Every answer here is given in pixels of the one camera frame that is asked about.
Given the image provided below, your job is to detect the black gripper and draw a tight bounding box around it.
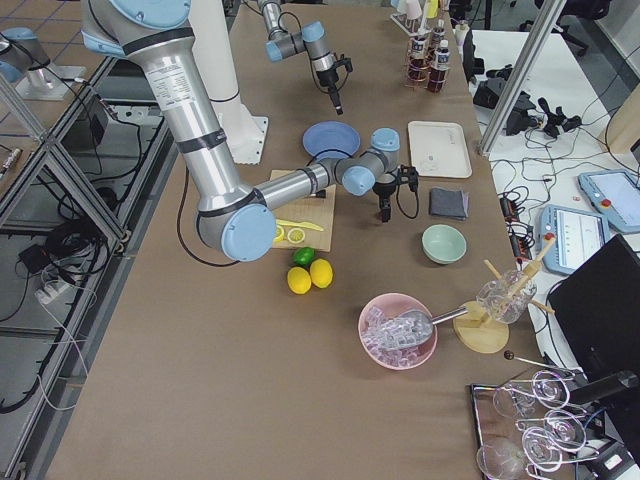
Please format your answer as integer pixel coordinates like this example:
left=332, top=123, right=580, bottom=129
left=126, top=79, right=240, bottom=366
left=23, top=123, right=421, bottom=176
left=315, top=62, right=344, bottom=115
left=372, top=173, right=397, bottom=222

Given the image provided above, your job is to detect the blue round plate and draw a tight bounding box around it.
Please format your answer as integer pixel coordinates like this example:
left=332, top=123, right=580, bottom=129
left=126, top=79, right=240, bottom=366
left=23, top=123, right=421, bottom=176
left=302, top=121, right=361, bottom=160

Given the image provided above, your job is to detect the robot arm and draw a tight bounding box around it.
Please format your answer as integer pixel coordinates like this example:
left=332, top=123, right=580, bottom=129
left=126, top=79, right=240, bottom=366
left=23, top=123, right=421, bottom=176
left=257, top=1, right=353, bottom=115
left=81, top=1, right=399, bottom=262

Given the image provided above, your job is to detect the wooden cutting board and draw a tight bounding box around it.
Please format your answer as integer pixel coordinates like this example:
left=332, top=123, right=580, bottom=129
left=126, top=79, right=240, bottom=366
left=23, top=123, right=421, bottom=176
left=256, top=167, right=336, bottom=252

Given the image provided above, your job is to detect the mint green bowl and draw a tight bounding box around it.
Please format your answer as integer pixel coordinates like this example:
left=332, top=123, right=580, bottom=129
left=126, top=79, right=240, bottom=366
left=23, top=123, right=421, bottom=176
left=421, top=224, right=467, bottom=265

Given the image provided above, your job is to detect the grey folded cloth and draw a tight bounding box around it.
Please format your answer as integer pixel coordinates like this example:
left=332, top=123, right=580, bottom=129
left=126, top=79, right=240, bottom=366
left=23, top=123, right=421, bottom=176
left=429, top=187, right=469, bottom=220

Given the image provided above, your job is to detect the yellow plastic knife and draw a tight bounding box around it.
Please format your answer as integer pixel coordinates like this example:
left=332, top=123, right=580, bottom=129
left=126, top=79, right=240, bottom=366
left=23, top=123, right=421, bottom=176
left=276, top=218, right=324, bottom=232

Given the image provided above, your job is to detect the cream rabbit tray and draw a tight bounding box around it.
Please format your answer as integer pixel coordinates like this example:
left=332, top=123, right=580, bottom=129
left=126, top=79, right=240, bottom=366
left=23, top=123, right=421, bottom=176
left=408, top=120, right=472, bottom=179

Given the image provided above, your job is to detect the upper yellow lemon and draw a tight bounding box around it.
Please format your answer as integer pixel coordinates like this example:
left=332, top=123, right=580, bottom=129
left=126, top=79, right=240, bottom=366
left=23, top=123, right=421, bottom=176
left=309, top=259, right=334, bottom=288

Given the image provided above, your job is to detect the yellow lemon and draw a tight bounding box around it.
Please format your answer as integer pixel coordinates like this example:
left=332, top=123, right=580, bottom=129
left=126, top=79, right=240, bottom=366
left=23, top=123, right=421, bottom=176
left=309, top=259, right=334, bottom=288
left=287, top=266, right=312, bottom=295

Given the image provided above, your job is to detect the back right tea bottle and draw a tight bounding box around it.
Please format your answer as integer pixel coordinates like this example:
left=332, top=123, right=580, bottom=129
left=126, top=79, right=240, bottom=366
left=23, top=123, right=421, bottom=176
left=407, top=28, right=429, bottom=87

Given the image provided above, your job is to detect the tea bottle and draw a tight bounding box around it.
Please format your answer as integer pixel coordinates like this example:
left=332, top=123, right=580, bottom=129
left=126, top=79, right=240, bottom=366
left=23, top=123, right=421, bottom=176
left=430, top=19, right=445, bottom=49
left=407, top=28, right=429, bottom=87
left=427, top=39, right=450, bottom=93

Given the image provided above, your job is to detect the upper lemon half slice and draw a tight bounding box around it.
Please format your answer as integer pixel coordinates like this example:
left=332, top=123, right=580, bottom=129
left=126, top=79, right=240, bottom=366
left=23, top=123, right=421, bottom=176
left=286, top=227, right=306, bottom=244

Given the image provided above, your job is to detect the lemon half slice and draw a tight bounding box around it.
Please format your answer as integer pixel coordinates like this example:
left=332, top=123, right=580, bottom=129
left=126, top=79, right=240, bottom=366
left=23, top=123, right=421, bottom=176
left=286, top=227, right=306, bottom=244
left=273, top=225, right=285, bottom=243

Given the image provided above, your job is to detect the green lime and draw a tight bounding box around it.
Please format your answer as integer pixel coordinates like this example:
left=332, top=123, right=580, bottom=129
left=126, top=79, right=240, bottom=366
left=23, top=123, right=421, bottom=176
left=293, top=246, right=316, bottom=267

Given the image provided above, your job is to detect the pink ice bowl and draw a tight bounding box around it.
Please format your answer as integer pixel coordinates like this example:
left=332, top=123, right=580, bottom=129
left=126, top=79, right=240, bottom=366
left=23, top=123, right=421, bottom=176
left=357, top=293, right=438, bottom=371

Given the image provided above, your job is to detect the lower lemon half slice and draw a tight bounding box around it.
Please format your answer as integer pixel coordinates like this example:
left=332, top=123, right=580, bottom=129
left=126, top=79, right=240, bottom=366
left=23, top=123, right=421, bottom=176
left=273, top=225, right=285, bottom=243

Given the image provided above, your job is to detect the front tea bottle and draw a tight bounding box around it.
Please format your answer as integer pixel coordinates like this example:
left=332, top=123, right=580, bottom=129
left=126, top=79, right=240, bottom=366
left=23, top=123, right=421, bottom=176
left=427, top=39, right=450, bottom=93

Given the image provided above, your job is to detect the lower yellow lemon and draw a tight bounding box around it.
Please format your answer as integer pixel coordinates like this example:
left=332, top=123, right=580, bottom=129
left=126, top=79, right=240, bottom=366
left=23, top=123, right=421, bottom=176
left=287, top=266, right=312, bottom=295

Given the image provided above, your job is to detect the metal ice scoop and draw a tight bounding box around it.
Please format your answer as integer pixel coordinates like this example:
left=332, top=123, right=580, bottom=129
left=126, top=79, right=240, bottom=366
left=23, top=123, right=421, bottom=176
left=393, top=306, right=468, bottom=348

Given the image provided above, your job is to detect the back left tea bottle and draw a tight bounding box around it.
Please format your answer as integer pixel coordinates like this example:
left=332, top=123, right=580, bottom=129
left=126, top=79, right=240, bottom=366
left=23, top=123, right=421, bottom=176
left=430, top=19, right=445, bottom=49

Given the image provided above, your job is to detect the glass mug on stand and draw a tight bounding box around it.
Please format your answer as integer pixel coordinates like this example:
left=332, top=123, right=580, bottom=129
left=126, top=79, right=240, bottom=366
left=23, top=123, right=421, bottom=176
left=476, top=270, right=537, bottom=324

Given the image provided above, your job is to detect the wooden cup tree stand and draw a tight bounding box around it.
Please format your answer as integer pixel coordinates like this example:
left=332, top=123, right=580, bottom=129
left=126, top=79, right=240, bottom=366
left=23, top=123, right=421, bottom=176
left=453, top=239, right=555, bottom=354

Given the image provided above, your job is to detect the near teach pendant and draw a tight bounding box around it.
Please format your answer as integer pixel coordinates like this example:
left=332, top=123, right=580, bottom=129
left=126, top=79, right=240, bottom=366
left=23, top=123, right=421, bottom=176
left=537, top=204, right=610, bottom=275

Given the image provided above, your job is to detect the teach pendant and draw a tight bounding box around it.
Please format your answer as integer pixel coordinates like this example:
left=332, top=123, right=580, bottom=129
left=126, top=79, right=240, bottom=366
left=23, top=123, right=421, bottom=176
left=537, top=204, right=610, bottom=275
left=578, top=170, right=639, bottom=234

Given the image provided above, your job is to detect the far teach pendant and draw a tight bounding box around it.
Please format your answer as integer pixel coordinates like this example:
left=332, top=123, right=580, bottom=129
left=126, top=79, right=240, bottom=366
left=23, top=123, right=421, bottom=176
left=578, top=170, right=639, bottom=234

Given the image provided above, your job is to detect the black laptop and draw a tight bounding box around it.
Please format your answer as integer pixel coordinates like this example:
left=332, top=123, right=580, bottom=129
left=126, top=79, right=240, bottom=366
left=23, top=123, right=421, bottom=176
left=549, top=235, right=639, bottom=378

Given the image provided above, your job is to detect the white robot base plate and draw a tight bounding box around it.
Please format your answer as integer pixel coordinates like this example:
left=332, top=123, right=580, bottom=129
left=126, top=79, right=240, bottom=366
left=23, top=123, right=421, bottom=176
left=220, top=115, right=269, bottom=165

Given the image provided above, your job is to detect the copper wire bottle rack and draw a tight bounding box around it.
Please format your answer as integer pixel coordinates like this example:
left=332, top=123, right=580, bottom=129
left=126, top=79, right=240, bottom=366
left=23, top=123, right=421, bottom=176
left=405, top=32, right=451, bottom=93

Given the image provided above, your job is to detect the aluminium frame post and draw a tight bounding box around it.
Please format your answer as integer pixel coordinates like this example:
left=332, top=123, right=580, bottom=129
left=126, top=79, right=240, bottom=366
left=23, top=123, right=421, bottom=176
left=478, top=0, right=566, bottom=156

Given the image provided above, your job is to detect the wire glass rack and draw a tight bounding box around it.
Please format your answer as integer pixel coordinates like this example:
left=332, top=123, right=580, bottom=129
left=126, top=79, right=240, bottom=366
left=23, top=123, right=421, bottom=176
left=467, top=367, right=640, bottom=480

